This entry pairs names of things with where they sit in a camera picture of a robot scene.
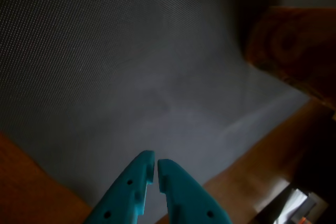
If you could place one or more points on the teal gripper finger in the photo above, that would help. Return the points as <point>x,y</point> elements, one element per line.
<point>123,195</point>
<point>183,197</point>

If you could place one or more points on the printed paper cup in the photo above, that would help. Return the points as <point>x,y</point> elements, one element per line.
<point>288,45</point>

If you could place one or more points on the white paper sheets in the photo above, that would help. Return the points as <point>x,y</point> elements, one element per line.
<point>294,203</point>

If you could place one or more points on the grey rubber mat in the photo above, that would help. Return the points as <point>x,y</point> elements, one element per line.
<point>105,77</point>

